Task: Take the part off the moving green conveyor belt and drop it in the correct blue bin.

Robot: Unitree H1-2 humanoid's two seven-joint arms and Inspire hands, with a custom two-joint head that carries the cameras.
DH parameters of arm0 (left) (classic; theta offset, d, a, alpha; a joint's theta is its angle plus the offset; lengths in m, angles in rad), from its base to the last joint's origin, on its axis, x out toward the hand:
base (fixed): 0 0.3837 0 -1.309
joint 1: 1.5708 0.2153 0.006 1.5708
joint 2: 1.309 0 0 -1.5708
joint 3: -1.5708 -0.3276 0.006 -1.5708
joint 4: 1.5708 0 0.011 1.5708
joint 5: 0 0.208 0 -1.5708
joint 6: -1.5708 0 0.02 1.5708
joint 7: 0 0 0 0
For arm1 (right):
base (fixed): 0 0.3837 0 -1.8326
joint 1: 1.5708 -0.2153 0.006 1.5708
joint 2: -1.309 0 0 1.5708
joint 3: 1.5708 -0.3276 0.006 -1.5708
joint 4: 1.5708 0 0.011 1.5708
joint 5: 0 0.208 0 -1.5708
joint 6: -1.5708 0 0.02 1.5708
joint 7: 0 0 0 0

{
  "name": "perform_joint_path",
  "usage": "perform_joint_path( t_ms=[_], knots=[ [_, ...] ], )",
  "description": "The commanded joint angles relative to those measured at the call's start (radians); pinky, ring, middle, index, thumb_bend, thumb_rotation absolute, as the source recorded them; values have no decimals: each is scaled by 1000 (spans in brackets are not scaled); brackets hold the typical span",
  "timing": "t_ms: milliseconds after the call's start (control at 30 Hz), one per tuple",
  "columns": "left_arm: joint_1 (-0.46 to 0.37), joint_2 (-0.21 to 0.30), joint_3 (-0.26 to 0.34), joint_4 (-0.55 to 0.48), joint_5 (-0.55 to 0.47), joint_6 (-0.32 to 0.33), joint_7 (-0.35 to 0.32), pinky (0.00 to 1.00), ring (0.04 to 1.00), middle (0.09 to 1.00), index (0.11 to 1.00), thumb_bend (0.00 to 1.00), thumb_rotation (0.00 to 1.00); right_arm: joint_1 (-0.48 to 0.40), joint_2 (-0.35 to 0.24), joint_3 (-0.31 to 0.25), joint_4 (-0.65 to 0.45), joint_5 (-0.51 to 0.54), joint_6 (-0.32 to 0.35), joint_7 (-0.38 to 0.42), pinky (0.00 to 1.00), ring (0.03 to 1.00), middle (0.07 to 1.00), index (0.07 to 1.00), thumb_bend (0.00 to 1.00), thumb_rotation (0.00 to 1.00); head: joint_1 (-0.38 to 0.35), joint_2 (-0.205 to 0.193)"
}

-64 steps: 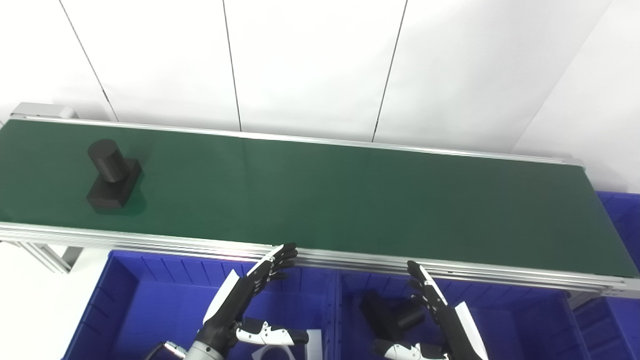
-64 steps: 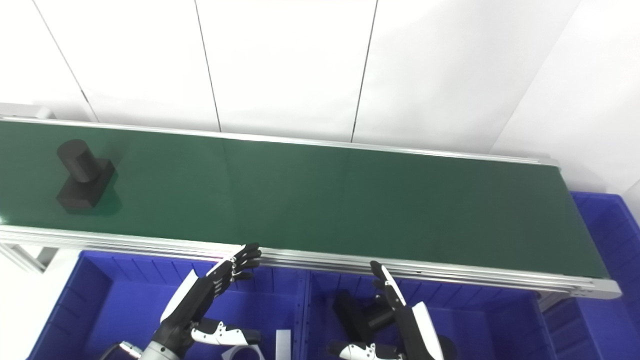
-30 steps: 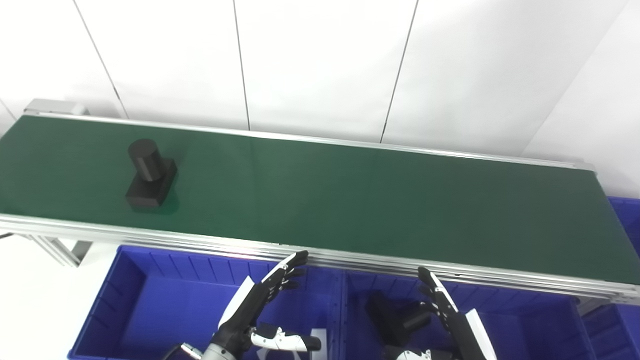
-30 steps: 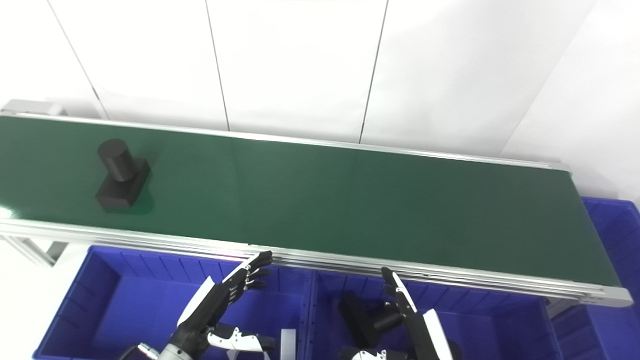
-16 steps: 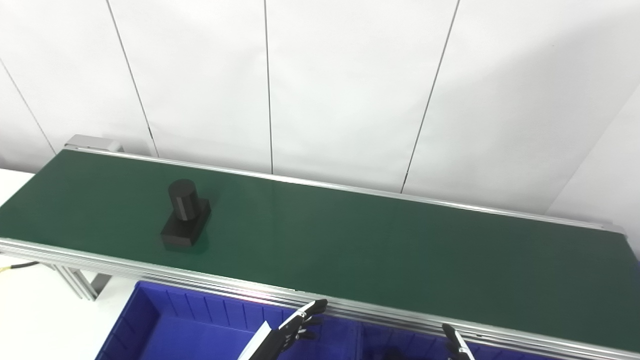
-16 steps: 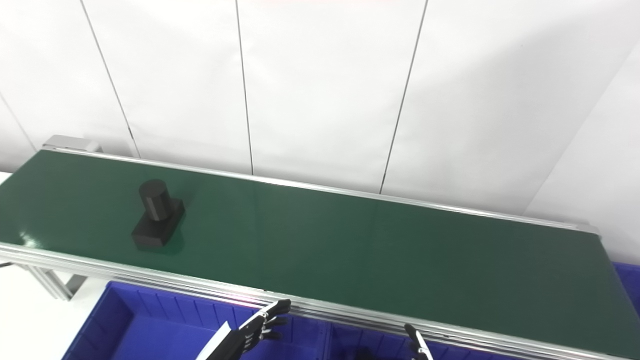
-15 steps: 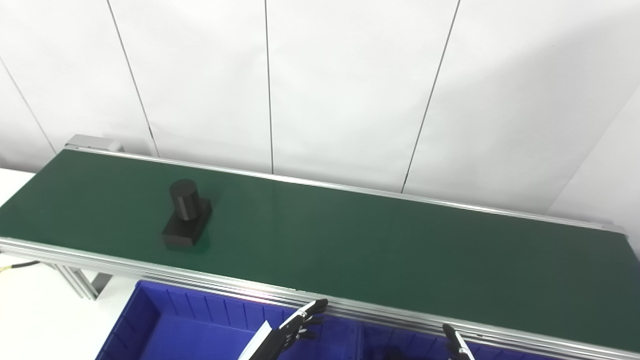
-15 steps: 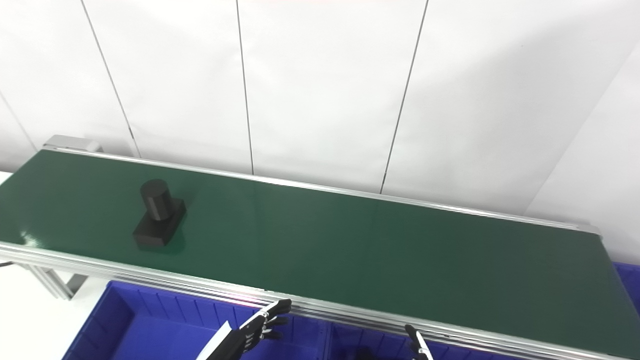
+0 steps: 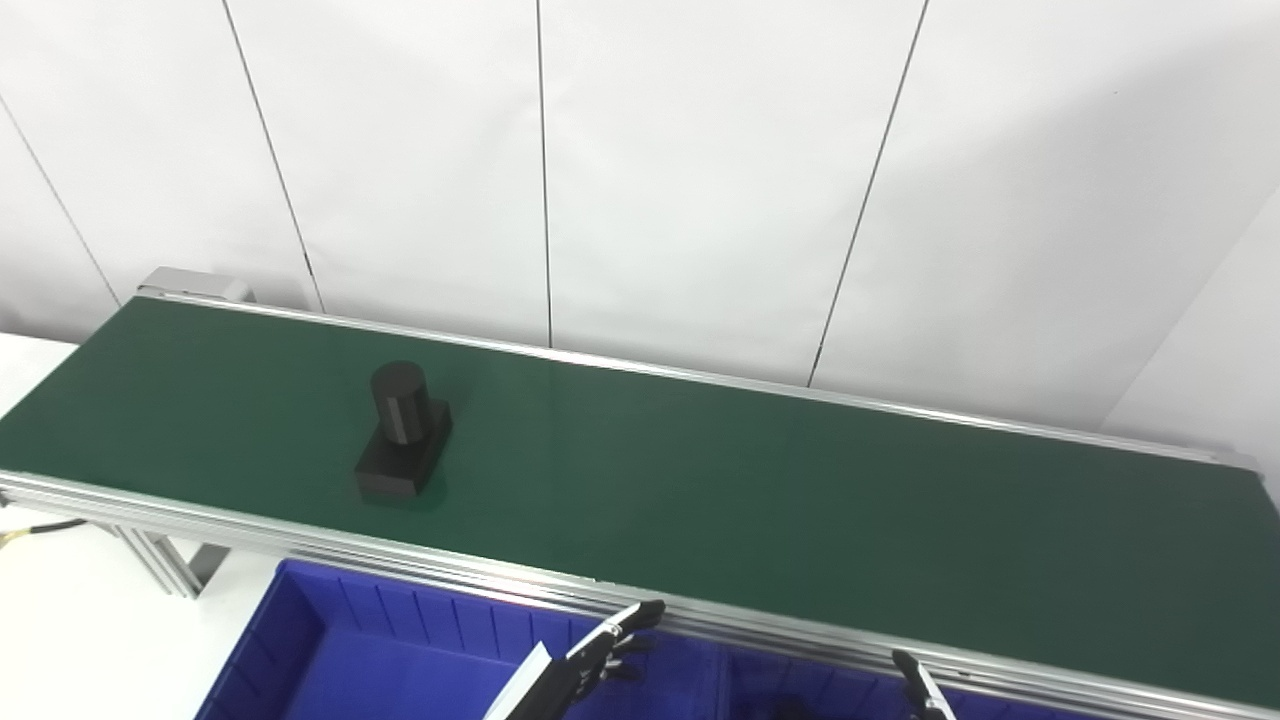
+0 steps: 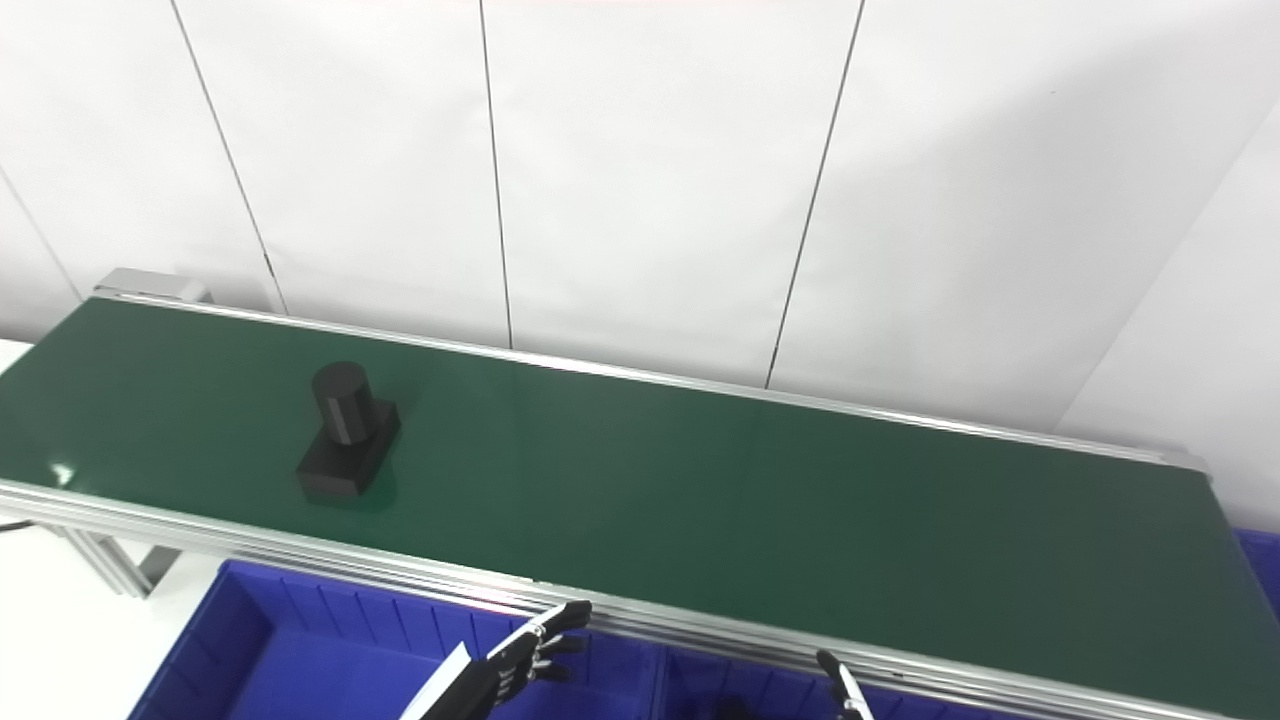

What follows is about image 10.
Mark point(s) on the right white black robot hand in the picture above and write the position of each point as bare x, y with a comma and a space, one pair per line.
848, 695

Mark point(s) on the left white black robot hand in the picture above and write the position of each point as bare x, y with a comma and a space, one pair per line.
480, 685

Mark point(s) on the grey conveyor end housing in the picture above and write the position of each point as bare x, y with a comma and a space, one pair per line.
150, 285

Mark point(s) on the green conveyor belt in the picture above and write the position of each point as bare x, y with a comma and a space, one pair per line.
300, 550
700, 500

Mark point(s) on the aluminium conveyor leg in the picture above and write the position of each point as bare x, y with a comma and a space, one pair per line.
120, 565

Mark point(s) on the blue plastic bin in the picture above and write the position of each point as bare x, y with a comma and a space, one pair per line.
300, 660
1262, 570
780, 690

